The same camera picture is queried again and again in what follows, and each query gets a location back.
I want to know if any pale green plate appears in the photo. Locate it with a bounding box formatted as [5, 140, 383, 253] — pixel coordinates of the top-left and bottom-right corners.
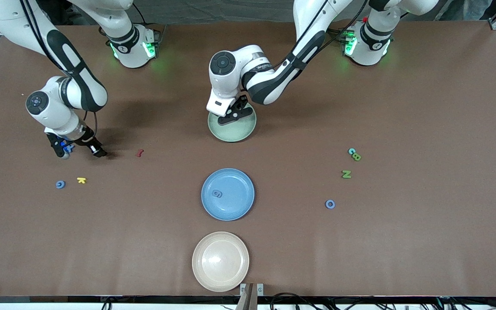
[208, 98, 257, 143]

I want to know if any blue plate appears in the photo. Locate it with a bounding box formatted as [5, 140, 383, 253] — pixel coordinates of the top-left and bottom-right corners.
[201, 168, 255, 222]

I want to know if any beige plate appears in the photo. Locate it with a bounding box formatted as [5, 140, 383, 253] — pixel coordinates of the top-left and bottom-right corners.
[192, 232, 250, 293]

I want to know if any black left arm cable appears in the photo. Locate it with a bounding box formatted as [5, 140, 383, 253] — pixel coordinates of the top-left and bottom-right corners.
[292, 0, 368, 59]

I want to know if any black right base cable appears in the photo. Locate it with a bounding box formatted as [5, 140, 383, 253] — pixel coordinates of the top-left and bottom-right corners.
[98, 26, 112, 49]

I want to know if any metal mount bracket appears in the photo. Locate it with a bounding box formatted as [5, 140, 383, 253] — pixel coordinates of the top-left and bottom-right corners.
[236, 282, 265, 310]

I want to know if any black looped floor cable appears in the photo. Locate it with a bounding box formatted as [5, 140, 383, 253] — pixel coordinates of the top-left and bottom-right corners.
[270, 292, 317, 310]

